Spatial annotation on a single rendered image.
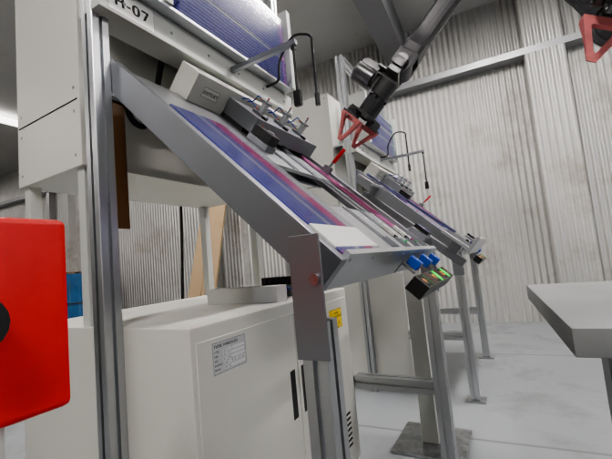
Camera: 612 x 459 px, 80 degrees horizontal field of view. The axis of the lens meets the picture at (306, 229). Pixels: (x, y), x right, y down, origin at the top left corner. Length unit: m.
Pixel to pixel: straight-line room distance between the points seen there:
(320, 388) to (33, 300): 0.35
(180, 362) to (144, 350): 0.11
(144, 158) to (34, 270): 0.79
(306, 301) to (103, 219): 0.51
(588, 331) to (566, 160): 3.26
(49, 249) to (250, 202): 0.33
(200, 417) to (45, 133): 0.83
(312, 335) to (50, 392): 0.29
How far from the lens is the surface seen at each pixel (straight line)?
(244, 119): 1.09
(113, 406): 0.89
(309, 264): 0.49
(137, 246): 6.12
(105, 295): 0.85
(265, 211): 0.59
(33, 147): 1.25
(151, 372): 0.82
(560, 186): 3.79
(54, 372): 0.38
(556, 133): 3.87
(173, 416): 0.80
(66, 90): 1.14
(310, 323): 0.50
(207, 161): 0.69
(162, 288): 5.75
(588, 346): 0.63
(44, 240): 0.38
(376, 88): 1.07
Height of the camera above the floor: 0.72
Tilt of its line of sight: 5 degrees up
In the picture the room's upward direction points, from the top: 5 degrees counter-clockwise
